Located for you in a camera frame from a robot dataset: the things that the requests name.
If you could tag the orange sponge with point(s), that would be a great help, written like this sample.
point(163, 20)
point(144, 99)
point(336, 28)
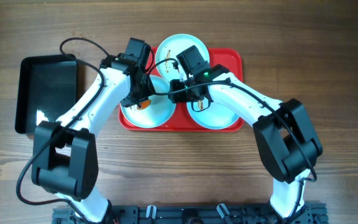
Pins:
point(144, 104)

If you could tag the red plastic tray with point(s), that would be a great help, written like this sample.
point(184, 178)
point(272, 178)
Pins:
point(181, 121)

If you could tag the black rectangular water tray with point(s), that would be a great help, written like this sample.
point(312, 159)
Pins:
point(47, 90)

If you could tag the light blue plate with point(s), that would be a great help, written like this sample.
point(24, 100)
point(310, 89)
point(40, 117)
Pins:
point(170, 48)
point(158, 112)
point(211, 115)

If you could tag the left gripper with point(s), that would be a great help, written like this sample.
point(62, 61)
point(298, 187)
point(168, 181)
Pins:
point(132, 101)

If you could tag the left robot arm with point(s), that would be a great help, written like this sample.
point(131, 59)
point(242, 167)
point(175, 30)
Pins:
point(64, 161)

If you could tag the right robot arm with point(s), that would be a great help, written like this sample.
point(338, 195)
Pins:
point(286, 139)

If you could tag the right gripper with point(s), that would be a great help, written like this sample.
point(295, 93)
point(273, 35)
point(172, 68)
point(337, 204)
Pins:
point(179, 98)

